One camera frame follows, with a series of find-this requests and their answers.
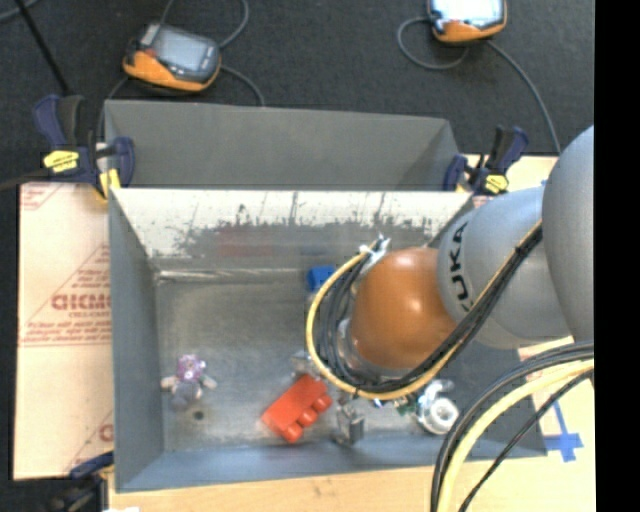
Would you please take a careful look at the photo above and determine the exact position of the blue block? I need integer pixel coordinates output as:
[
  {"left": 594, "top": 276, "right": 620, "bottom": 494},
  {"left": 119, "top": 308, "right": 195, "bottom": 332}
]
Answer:
[{"left": 304, "top": 264, "right": 337, "bottom": 293}]

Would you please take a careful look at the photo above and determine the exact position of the grey metal bin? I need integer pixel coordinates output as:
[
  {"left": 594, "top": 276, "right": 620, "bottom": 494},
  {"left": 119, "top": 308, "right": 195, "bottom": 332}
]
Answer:
[{"left": 102, "top": 98, "right": 549, "bottom": 494}]

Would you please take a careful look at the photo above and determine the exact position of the brown cardboard board red print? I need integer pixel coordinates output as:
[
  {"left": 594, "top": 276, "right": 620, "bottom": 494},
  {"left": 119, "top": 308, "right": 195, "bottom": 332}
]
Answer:
[{"left": 11, "top": 181, "right": 117, "bottom": 482}]

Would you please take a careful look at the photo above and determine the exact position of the purple toy animal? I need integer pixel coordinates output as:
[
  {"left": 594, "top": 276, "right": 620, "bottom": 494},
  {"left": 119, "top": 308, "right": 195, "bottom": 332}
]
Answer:
[{"left": 159, "top": 353, "right": 219, "bottom": 409}]

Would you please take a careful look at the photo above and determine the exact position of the small silver object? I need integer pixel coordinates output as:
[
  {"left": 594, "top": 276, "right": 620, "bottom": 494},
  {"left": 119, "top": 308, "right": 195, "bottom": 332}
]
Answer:
[{"left": 290, "top": 349, "right": 322, "bottom": 379}]

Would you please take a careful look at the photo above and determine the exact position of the red toy brick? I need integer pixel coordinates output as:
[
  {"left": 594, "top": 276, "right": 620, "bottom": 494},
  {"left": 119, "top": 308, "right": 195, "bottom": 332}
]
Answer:
[{"left": 260, "top": 373, "right": 334, "bottom": 444}]

